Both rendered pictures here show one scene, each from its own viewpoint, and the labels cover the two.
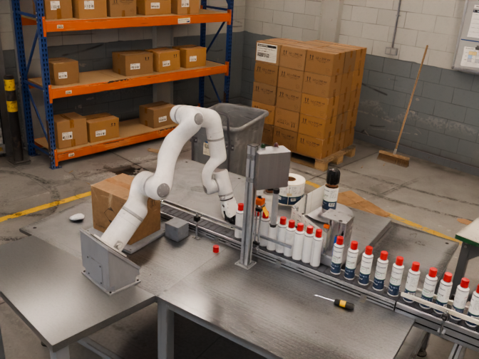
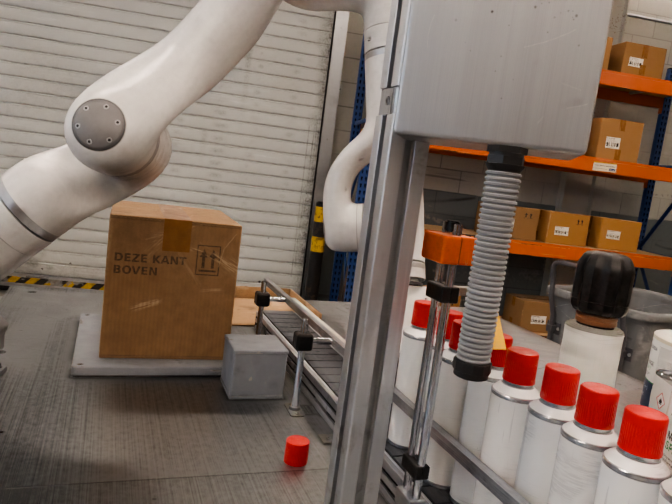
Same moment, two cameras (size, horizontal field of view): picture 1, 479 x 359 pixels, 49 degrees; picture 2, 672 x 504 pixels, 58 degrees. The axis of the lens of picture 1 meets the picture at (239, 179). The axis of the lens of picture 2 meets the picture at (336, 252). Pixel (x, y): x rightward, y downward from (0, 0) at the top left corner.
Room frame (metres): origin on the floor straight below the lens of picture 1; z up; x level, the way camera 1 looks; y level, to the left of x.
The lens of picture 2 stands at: (1.83, -0.39, 1.24)
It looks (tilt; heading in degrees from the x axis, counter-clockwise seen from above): 7 degrees down; 36
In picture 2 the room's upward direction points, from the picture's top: 7 degrees clockwise
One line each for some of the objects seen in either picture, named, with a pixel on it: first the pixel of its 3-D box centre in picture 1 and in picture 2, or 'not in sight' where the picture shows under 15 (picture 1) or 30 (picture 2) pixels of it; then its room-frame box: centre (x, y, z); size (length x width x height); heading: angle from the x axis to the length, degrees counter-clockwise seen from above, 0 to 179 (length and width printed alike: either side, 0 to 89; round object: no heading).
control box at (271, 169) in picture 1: (269, 167); (502, 47); (2.39, -0.15, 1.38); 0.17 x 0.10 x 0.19; 113
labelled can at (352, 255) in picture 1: (351, 260); not in sight; (2.22, -0.58, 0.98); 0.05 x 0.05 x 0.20
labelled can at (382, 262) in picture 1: (380, 271); not in sight; (2.14, -0.70, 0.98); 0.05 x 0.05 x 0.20
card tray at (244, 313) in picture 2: not in sight; (260, 305); (3.05, 0.74, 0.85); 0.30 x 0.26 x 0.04; 58
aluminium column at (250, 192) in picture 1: (249, 206); (384, 254); (2.37, -0.06, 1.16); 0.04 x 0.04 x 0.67; 58
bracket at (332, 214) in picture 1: (337, 216); not in sight; (2.37, -0.51, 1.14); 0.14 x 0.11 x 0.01; 58
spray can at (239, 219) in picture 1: (239, 220); (415, 373); (2.57, -0.02, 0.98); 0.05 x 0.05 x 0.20
